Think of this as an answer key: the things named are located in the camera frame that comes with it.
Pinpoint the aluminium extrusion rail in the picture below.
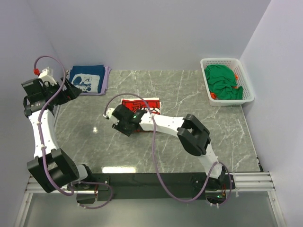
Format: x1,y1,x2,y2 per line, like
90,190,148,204
25,172,276,193

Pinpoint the folded lilac t-shirt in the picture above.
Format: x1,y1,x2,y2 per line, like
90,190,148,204
66,65,112,96

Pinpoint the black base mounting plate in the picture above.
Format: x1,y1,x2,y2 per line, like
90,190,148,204
66,172,236,204

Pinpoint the white plastic basket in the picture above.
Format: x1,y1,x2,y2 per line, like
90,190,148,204
200,57,255,106

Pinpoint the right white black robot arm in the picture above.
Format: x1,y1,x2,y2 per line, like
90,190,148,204
105,105,226,190

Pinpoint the white t-shirt red print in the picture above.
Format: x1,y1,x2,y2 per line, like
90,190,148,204
121,98,152,132

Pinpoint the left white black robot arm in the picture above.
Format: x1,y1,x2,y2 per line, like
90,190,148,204
22,75,91,193

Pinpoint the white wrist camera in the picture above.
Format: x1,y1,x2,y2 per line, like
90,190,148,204
103,108,119,125
34,67,57,87

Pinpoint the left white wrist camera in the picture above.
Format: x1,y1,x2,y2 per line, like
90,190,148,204
34,67,57,87

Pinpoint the green t-shirt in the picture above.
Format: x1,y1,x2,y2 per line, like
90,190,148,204
204,64,243,100

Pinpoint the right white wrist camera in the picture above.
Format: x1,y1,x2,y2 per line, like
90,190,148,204
103,108,119,125

